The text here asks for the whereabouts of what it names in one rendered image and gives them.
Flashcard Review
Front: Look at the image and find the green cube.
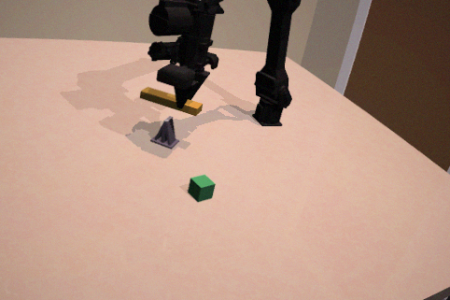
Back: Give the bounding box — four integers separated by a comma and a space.
188, 174, 216, 202

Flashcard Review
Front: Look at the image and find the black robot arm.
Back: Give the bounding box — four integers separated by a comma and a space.
148, 0, 301, 126

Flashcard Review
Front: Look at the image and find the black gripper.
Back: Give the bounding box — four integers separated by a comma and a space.
156, 34, 219, 108

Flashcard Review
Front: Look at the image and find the yellow bar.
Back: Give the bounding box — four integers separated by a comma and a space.
140, 87, 203, 116

